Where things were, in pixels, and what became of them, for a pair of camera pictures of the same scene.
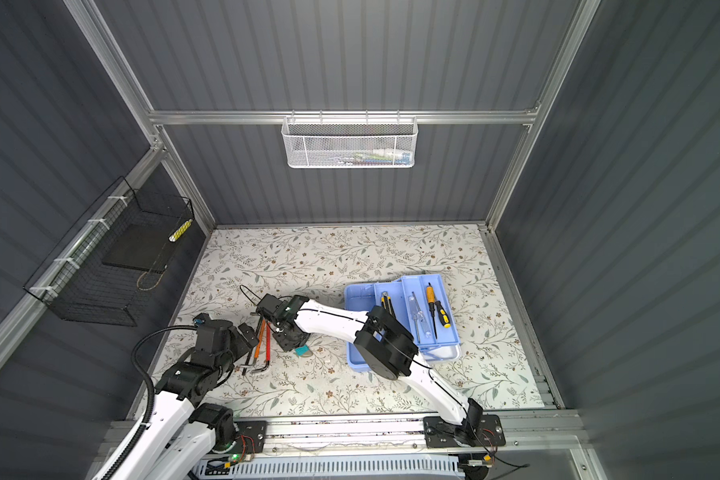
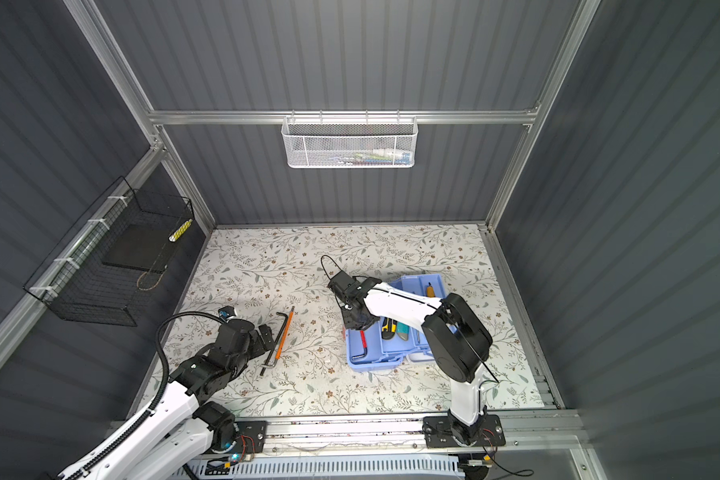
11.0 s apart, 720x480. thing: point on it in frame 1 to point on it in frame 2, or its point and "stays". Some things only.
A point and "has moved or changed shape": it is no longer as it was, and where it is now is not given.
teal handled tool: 300,351 has moved or changed shape
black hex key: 251,351 has moved or changed shape
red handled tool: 267,344 has moved or changed shape
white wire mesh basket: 350,142 stays
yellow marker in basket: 179,231 stays
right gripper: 283,342 to 347,319
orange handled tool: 258,345 has moved or changed shape
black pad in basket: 144,247 stays
